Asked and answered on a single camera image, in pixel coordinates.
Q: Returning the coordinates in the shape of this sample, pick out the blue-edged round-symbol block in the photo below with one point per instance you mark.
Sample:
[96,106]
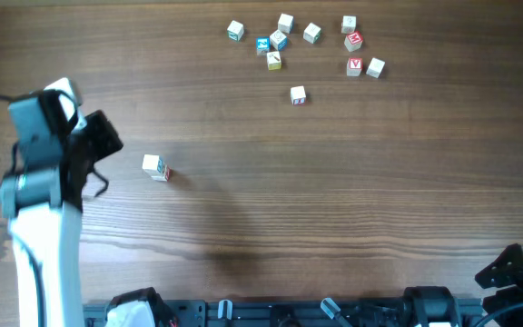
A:
[278,40]

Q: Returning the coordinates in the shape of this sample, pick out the green-edged block top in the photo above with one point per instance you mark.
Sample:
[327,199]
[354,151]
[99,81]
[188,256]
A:
[312,33]

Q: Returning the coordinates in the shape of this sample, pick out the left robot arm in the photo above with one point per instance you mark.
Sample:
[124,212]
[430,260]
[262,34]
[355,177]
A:
[41,198]

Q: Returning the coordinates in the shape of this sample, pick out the red-edged bottom block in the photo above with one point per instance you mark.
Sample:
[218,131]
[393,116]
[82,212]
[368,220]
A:
[298,95]

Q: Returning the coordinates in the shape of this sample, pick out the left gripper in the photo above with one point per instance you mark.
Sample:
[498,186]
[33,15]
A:
[99,122]

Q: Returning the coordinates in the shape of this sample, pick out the plain block far right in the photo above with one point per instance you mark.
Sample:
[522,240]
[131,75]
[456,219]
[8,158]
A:
[375,67]

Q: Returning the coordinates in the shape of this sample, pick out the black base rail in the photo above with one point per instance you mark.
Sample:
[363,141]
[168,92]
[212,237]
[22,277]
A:
[365,312]

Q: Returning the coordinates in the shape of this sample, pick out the red A block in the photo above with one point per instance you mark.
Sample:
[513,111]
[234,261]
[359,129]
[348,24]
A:
[354,67]

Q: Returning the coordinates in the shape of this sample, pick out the red M block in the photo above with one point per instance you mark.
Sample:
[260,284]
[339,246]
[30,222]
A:
[353,41]

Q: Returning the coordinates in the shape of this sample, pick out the blue letter block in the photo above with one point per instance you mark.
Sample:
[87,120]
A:
[263,45]

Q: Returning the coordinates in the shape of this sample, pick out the yellow hammer block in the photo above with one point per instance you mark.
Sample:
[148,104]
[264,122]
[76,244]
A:
[273,60]

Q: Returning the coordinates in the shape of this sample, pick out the plain block top right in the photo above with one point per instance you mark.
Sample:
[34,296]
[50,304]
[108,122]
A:
[348,24]

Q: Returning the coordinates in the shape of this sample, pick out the plain wooden block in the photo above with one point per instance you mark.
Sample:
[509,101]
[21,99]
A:
[163,175]

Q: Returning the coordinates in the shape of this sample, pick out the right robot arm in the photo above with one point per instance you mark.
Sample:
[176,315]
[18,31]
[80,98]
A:
[436,306]

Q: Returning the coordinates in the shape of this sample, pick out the plain block top centre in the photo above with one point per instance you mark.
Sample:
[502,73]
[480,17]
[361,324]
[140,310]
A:
[285,23]

